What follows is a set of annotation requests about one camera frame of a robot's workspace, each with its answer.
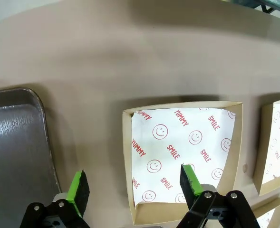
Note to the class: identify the brown plastic tray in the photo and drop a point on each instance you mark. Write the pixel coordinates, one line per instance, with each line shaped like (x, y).
(16, 154)

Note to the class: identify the dark green metal frame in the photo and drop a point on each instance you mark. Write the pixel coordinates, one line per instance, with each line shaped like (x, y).
(268, 7)

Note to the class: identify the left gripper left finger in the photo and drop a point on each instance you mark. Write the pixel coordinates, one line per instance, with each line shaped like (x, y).
(78, 190)

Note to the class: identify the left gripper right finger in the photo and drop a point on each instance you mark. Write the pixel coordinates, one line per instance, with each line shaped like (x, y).
(189, 183)

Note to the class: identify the cardboard donut box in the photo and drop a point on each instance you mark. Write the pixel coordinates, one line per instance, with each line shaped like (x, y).
(263, 147)
(268, 206)
(154, 212)

